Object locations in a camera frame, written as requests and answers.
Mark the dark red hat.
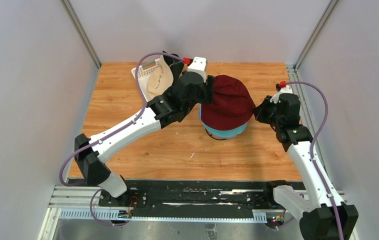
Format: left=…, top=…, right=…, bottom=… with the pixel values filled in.
left=200, top=74, right=256, bottom=131

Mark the teal hat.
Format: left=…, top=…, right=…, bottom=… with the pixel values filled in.
left=198, top=109, right=248, bottom=139

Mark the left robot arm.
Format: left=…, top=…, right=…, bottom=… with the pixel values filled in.
left=72, top=71, right=215, bottom=207

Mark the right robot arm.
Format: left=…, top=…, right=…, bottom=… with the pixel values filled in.
left=253, top=93, right=359, bottom=240

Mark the black hat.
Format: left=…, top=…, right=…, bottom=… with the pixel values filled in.
left=145, top=55, right=184, bottom=102

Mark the white perforated plastic basket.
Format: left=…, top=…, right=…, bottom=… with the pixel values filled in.
left=137, top=58, right=161, bottom=102

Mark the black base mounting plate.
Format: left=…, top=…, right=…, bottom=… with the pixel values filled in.
left=66, top=178, right=311, bottom=220

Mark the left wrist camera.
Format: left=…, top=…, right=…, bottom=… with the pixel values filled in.
left=183, top=57, right=208, bottom=82

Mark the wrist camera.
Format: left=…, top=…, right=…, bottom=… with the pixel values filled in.
left=269, top=81, right=293, bottom=104
left=183, top=57, right=208, bottom=82

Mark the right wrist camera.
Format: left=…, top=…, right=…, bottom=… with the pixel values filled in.
left=269, top=81, right=293, bottom=104

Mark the black wire hat stand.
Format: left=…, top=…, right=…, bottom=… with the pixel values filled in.
left=206, top=130, right=227, bottom=141

